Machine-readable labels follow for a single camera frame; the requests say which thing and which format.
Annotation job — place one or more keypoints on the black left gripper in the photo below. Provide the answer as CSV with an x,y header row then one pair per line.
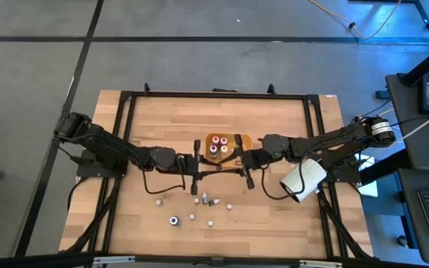
x,y
186,164

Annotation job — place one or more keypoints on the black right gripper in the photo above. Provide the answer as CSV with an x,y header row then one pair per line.
x,y
255,158

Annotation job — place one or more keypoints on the large yellow food coloring bottle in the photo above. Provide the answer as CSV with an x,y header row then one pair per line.
x,y
224,149

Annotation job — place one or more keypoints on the yellow plastic bin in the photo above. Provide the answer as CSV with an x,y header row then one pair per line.
x,y
232,141

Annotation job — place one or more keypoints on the large blue food coloring bottle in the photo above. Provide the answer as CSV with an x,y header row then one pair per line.
x,y
174,220

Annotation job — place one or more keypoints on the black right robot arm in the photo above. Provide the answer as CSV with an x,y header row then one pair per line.
x,y
330,141

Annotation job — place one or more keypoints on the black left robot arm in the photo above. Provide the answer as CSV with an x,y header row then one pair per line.
x,y
103,143

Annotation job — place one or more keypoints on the white cylinder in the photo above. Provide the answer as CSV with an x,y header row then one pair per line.
x,y
305,178

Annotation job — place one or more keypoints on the small blue box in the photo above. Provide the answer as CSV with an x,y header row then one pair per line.
x,y
382,94

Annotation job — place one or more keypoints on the black caster wheel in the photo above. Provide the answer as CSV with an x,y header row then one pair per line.
x,y
402,241

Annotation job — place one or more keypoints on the black desk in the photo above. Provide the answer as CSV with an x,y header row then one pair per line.
x,y
423,149

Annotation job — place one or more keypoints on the black rig crossbar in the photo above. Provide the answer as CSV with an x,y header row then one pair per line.
x,y
32,260

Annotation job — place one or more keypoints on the black aluminium table frame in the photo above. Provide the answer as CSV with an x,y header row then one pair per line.
x,y
218,95

